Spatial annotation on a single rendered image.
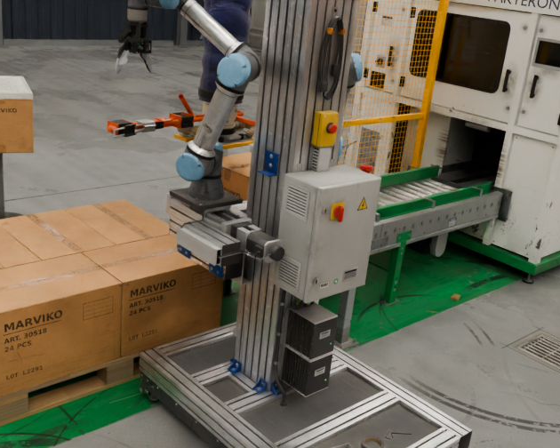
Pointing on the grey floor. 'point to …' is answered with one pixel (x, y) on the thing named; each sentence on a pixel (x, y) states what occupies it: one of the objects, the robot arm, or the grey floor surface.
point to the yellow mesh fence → (419, 83)
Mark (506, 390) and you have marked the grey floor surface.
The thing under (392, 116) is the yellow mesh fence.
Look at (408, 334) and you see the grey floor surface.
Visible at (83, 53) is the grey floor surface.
